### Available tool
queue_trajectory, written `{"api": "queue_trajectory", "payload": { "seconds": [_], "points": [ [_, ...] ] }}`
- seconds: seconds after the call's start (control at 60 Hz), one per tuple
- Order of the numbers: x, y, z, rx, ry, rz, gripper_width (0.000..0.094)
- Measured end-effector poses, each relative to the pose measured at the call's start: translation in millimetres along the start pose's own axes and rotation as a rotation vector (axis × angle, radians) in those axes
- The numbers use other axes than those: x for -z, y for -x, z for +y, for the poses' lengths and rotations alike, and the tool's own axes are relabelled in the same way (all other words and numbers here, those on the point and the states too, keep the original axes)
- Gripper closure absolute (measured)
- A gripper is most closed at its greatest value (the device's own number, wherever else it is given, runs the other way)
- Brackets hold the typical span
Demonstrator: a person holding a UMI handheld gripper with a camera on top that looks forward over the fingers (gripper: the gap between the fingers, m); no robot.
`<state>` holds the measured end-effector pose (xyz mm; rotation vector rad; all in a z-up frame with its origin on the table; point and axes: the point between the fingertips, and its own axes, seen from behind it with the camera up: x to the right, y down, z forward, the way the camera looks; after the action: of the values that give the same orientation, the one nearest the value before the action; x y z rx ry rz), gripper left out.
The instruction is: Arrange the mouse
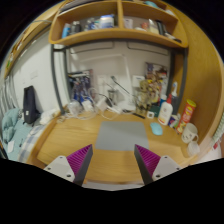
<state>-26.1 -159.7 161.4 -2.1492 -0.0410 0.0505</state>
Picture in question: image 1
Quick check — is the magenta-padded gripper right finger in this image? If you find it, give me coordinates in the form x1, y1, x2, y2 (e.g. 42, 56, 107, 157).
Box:
133, 143, 183, 186

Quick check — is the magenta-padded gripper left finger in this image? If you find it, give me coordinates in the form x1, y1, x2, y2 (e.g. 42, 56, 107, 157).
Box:
43, 143, 94, 187

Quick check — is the grey mouse pad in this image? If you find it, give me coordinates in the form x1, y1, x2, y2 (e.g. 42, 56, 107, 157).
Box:
95, 120, 150, 152

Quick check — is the clear glass cup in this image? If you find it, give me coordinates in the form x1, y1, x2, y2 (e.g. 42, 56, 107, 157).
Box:
187, 140, 201, 158

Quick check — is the white mug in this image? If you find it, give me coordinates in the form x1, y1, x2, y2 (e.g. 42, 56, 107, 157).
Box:
181, 122, 200, 144

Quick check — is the small blue box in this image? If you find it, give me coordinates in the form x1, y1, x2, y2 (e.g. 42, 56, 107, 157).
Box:
168, 114, 180, 129

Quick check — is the white crumpled cloth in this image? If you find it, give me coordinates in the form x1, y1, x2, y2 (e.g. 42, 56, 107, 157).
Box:
39, 108, 61, 126

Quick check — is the white red-capped pump bottle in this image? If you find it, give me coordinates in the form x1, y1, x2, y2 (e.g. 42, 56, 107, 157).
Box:
157, 93, 174, 126

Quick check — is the red chips can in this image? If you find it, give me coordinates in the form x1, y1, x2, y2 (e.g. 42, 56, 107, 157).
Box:
176, 99, 197, 135

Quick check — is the dark green round container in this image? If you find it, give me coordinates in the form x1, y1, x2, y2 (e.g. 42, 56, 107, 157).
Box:
149, 104, 162, 118

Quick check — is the black ruler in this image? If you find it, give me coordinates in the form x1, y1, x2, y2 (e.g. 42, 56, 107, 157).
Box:
131, 112, 146, 120

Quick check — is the teal blanket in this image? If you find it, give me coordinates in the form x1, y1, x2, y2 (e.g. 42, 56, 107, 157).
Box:
0, 107, 34, 161

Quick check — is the clear plastic cup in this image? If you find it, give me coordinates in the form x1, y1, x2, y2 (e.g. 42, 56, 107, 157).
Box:
67, 100, 83, 116

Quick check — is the blue bottle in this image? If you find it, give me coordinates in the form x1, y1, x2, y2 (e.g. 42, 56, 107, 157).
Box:
159, 94, 168, 108

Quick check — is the black backpack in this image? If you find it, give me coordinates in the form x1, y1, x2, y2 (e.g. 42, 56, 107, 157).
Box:
22, 85, 42, 125

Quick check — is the brown tree figurine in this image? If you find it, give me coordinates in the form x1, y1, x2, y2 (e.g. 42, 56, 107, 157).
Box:
134, 79, 158, 114

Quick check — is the blue-capped nozzle bottle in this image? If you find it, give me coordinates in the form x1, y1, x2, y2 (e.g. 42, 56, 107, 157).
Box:
169, 81, 179, 108

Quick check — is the white power strip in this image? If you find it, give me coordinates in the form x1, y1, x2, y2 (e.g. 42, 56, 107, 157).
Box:
99, 103, 123, 115

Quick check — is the blue robot model box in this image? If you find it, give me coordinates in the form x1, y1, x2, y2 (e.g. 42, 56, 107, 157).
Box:
67, 69, 94, 103

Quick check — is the metal cup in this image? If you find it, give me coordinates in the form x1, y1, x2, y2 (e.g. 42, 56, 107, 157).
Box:
107, 89, 119, 104

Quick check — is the colourful figurine box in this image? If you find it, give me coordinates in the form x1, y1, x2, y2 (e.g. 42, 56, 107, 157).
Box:
144, 62, 169, 101

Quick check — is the wooden shelf unit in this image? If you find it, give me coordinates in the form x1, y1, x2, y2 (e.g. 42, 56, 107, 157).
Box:
48, 0, 189, 49

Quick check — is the white cable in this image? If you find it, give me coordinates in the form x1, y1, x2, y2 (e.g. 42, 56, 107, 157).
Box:
96, 109, 121, 122

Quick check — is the white wall box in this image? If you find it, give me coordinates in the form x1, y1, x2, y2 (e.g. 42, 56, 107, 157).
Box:
131, 75, 146, 88

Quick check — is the black plug with cable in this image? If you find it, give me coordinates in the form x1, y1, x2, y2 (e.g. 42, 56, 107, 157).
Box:
110, 75, 134, 96

